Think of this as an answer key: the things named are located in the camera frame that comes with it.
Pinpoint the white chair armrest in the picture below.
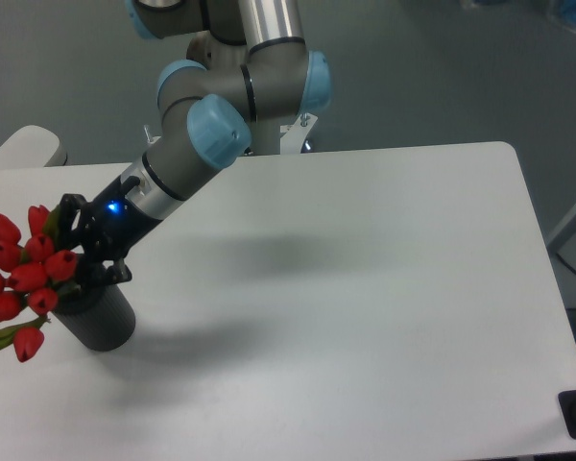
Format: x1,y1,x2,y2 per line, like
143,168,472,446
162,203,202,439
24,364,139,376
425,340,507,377
0,125,68,170

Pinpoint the red tulip bouquet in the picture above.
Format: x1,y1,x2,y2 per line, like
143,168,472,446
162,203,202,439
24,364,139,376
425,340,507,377
0,205,81,363

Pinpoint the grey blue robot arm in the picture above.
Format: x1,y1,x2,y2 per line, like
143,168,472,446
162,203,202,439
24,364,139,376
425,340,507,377
57,1,332,292

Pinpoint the dark grey ribbed vase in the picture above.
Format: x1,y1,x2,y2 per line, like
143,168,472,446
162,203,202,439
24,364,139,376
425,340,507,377
53,285,136,352

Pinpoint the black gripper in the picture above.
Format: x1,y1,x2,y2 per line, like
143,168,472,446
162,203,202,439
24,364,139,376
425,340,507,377
56,176,160,289

